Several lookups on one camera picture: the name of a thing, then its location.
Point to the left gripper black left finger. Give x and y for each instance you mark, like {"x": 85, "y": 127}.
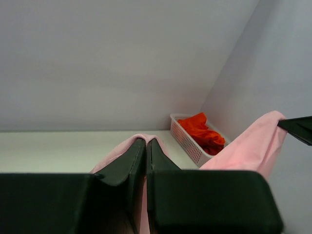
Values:
{"x": 124, "y": 179}

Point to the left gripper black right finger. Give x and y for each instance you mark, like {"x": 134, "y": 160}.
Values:
{"x": 160, "y": 199}

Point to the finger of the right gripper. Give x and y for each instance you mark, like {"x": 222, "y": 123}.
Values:
{"x": 300, "y": 128}

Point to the dark red t shirt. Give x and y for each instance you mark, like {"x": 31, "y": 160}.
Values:
{"x": 213, "y": 150}

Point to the pink t shirt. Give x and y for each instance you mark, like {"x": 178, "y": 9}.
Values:
{"x": 229, "y": 194}

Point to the orange t shirt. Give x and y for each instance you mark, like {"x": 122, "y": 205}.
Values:
{"x": 206, "y": 138}

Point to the white plastic basket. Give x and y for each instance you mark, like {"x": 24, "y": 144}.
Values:
{"x": 195, "y": 152}

